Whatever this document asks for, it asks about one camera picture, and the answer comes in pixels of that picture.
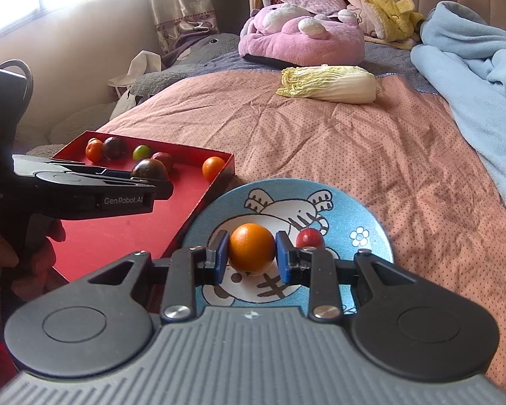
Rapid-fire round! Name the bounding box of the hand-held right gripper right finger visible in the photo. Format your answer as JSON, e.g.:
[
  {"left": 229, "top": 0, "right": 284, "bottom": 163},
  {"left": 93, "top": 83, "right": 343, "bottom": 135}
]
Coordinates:
[{"left": 275, "top": 231, "right": 419, "bottom": 321}]

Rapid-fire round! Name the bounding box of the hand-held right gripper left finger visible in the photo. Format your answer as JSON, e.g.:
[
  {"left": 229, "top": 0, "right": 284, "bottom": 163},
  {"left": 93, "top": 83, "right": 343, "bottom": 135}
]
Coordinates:
[{"left": 86, "top": 230, "right": 231, "bottom": 322}]

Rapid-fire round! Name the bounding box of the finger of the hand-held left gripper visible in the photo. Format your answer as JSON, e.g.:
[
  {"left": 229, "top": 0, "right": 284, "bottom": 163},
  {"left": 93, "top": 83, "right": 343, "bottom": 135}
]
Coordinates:
[
  {"left": 12, "top": 154, "right": 158, "bottom": 185},
  {"left": 33, "top": 170, "right": 174, "bottom": 201}
]

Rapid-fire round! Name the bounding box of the orange-red tomato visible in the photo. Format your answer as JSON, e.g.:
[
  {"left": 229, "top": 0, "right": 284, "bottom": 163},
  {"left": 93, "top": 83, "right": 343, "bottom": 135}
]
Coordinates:
[{"left": 85, "top": 139, "right": 105, "bottom": 163}]

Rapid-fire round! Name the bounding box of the large dark purple tomato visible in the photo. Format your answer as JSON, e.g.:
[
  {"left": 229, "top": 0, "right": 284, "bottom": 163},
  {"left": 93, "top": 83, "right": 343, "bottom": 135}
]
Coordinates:
[{"left": 131, "top": 159, "right": 168, "bottom": 181}]

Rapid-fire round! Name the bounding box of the large orange tomato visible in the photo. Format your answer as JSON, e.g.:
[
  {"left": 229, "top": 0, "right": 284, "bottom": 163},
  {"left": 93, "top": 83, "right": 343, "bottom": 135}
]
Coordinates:
[{"left": 228, "top": 223, "right": 276, "bottom": 277}]

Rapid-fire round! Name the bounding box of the small red tomato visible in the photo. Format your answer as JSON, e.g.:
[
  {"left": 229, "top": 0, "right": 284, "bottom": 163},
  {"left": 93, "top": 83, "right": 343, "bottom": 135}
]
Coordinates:
[{"left": 296, "top": 227, "right": 325, "bottom": 249}]

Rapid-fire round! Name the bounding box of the red cardboard tray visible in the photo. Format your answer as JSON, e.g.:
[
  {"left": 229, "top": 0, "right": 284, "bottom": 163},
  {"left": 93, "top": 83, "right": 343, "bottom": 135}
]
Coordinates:
[{"left": 51, "top": 131, "right": 235, "bottom": 283}]

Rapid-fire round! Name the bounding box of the blue cartoon plate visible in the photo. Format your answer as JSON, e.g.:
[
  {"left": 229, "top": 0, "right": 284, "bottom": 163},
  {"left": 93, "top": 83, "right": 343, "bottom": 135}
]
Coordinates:
[{"left": 181, "top": 178, "right": 395, "bottom": 318}]

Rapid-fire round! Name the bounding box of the person's left hand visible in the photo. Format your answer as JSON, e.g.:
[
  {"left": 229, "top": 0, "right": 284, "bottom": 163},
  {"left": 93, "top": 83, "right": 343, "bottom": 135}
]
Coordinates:
[{"left": 0, "top": 218, "right": 67, "bottom": 301}]

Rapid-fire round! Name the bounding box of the white tote bag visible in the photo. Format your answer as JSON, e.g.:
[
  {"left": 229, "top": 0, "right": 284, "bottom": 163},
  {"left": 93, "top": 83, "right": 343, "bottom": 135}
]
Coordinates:
[{"left": 108, "top": 50, "right": 166, "bottom": 119}]

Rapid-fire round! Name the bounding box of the pink dotted quilt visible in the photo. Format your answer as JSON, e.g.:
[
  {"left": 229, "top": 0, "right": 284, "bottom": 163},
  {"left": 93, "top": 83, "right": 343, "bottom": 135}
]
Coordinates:
[{"left": 96, "top": 67, "right": 506, "bottom": 391}]

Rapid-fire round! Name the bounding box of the grey plush toy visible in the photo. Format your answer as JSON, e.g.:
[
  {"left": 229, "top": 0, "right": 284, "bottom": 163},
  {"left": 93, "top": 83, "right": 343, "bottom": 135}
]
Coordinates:
[{"left": 130, "top": 33, "right": 242, "bottom": 99}]

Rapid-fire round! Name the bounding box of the napa cabbage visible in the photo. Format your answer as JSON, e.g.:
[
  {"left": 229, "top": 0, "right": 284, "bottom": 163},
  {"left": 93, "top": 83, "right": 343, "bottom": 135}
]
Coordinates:
[{"left": 276, "top": 64, "right": 377, "bottom": 104}]

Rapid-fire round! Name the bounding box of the patterned curtain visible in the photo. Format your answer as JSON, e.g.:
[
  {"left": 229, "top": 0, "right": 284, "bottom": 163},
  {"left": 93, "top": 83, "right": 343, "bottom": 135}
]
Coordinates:
[{"left": 145, "top": 0, "right": 221, "bottom": 58}]

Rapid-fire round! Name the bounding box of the pink plush toy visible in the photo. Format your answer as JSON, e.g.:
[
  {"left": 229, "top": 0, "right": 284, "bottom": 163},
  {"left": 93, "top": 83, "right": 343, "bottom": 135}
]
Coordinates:
[{"left": 238, "top": 2, "right": 366, "bottom": 71}]

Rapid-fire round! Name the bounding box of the grey-blue bed sheet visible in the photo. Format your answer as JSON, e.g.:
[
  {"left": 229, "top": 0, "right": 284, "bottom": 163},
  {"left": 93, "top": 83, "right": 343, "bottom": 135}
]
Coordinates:
[{"left": 171, "top": 40, "right": 441, "bottom": 94}]

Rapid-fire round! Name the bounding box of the light blue blanket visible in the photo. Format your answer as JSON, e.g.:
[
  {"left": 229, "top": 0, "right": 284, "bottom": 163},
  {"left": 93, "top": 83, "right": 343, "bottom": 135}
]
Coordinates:
[{"left": 410, "top": 1, "right": 506, "bottom": 246}]

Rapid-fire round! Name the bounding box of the yellow blanket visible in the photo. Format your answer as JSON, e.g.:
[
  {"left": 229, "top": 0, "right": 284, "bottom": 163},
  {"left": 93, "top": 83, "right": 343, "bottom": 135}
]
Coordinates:
[{"left": 345, "top": 0, "right": 426, "bottom": 50}]

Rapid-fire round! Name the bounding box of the black cable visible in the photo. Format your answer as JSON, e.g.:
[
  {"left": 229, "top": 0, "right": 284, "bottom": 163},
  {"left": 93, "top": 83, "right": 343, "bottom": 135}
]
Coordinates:
[{"left": 0, "top": 59, "right": 35, "bottom": 108}]

